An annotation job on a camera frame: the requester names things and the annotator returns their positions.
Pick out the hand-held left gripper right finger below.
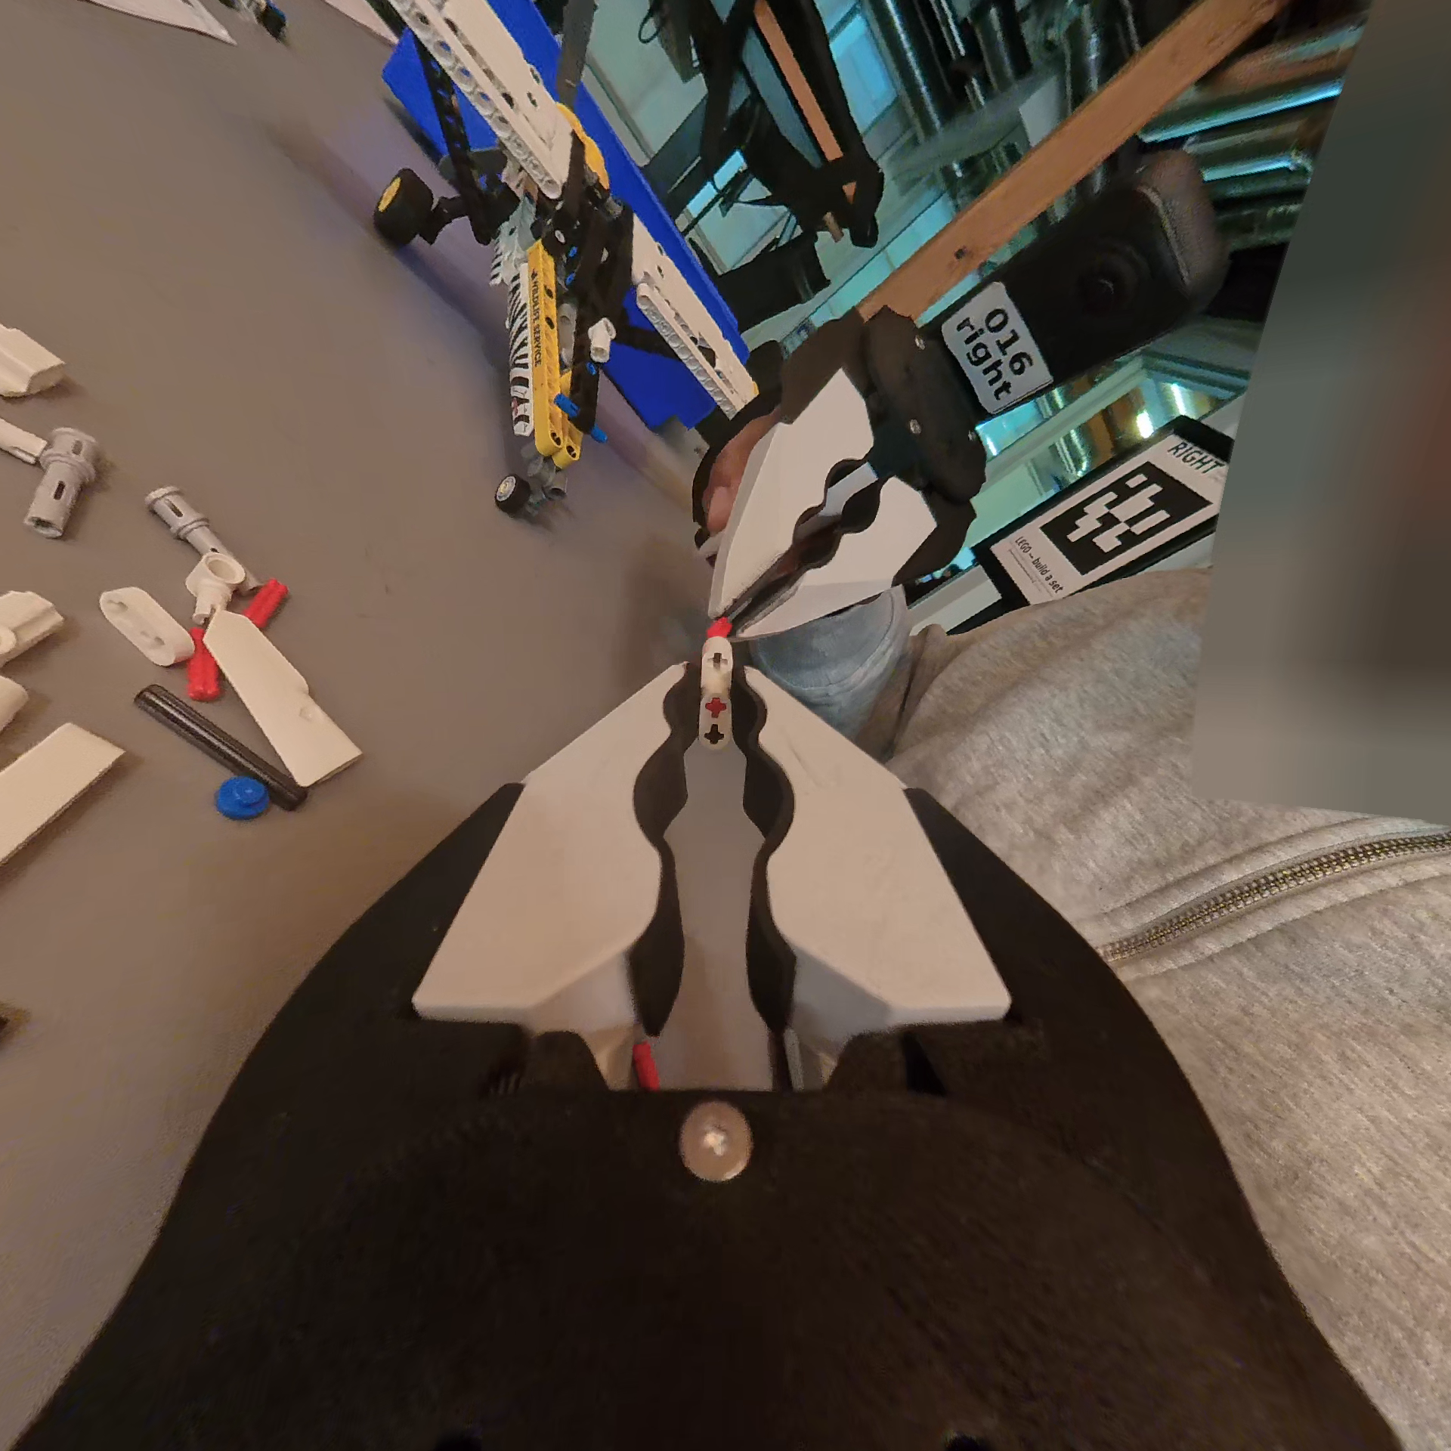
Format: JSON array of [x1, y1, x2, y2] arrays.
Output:
[[737, 666, 1012, 1090]]

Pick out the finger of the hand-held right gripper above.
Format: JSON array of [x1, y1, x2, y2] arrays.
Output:
[[705, 364, 879, 623], [730, 469, 943, 639]]

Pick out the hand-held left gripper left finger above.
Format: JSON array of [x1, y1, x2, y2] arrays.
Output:
[[411, 659, 692, 1090]]

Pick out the partly built lego model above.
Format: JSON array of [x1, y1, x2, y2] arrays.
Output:
[[371, 0, 758, 520]]

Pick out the long white lego panel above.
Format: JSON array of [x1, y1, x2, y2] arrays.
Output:
[[202, 608, 364, 786]]

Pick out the black lego axle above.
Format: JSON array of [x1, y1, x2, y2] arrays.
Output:
[[135, 684, 309, 810]]

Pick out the white lego connector with hole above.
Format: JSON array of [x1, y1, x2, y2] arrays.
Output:
[[185, 551, 261, 623]]

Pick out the white oval lego panel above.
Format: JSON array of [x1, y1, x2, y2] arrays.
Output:
[[100, 585, 197, 666]]

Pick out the flat white lego panel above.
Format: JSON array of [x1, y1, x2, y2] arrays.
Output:
[[0, 723, 126, 865]]

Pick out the grey lego axle connector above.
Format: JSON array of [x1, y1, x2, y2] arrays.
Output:
[[145, 487, 217, 556], [24, 426, 103, 537]]

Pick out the white curved lego panel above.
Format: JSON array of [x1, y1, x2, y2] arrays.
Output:
[[0, 590, 65, 665], [0, 324, 65, 399]]

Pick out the person's right hand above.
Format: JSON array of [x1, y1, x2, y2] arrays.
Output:
[[694, 425, 755, 539]]

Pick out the light blue cloth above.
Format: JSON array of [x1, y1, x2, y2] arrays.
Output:
[[748, 589, 914, 763]]

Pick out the printed tag sign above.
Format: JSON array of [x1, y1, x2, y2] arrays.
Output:
[[974, 416, 1235, 608]]

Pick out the blue plastic box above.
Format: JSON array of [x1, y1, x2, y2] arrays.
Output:
[[382, 0, 751, 430]]

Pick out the wooden beam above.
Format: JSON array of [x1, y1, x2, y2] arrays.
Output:
[[855, 0, 1366, 324]]

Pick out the black chair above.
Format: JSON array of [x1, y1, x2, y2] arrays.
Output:
[[651, 0, 886, 297]]

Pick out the paper sheet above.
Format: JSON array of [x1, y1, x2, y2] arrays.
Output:
[[84, 0, 236, 44]]

